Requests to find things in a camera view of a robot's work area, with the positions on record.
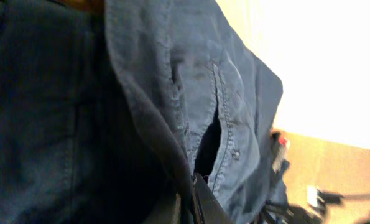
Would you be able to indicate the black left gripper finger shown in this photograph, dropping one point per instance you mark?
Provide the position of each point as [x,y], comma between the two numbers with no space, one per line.
[206,208]

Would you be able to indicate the navy blue shorts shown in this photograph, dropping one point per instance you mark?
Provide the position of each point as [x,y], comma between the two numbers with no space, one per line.
[105,118]

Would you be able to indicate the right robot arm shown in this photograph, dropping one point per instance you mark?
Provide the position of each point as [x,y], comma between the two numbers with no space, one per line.
[273,213]

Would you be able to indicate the pile of folded clothes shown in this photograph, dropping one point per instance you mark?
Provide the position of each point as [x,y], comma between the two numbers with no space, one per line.
[279,147]

